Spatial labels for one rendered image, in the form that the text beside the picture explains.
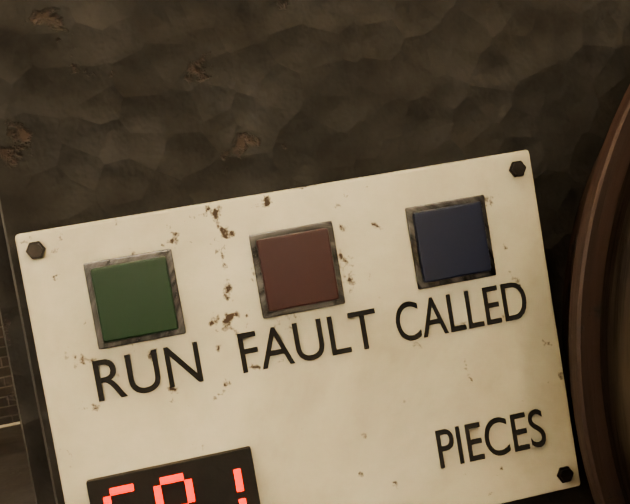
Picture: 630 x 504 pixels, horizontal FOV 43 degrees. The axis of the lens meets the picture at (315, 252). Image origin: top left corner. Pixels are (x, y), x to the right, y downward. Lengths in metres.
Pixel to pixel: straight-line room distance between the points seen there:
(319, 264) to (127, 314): 0.10
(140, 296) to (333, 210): 0.10
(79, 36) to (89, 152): 0.06
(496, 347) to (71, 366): 0.21
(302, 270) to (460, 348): 0.09
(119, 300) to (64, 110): 0.10
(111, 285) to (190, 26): 0.14
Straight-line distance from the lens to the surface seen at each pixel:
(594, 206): 0.37
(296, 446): 0.42
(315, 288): 0.40
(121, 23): 0.43
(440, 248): 0.41
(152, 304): 0.40
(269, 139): 0.42
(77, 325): 0.40
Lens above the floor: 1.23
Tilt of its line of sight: 3 degrees down
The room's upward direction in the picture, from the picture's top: 10 degrees counter-clockwise
